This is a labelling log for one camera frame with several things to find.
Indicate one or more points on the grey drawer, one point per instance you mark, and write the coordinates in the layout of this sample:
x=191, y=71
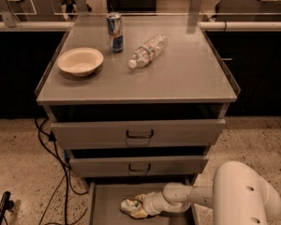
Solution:
x=137, y=134
x=106, y=194
x=137, y=166

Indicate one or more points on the top grey drawer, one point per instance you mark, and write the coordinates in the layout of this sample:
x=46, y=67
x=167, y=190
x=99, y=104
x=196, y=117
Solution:
x=137, y=134

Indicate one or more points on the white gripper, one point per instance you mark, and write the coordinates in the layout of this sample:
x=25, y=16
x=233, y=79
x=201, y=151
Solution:
x=151, y=203

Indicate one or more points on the black stand foot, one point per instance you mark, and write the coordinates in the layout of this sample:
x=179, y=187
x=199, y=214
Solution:
x=6, y=204

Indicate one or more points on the white bowl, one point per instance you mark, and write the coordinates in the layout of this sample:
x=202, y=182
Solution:
x=80, y=62

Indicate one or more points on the crushed 7up can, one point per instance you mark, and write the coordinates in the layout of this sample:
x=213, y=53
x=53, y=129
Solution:
x=129, y=206

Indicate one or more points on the grey drawer cabinet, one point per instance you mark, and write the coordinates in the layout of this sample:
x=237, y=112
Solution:
x=188, y=81

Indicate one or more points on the bottom grey drawer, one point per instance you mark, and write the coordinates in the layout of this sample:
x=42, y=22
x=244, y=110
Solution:
x=106, y=194

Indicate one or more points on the middle grey drawer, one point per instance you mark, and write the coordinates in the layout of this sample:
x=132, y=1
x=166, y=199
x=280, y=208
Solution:
x=137, y=166

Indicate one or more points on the clear plastic water bottle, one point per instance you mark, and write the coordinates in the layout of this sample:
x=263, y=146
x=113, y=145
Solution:
x=148, y=51

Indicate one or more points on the far left metal post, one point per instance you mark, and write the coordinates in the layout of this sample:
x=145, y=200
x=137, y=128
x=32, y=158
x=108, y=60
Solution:
x=9, y=19

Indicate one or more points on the white horizontal rail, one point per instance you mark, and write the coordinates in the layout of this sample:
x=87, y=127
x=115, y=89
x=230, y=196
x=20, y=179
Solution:
x=207, y=26

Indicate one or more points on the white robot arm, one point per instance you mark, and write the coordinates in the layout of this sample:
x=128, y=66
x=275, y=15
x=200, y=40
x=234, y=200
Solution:
x=238, y=196

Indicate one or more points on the blue silver energy drink can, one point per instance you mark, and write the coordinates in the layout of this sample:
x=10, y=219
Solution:
x=114, y=22

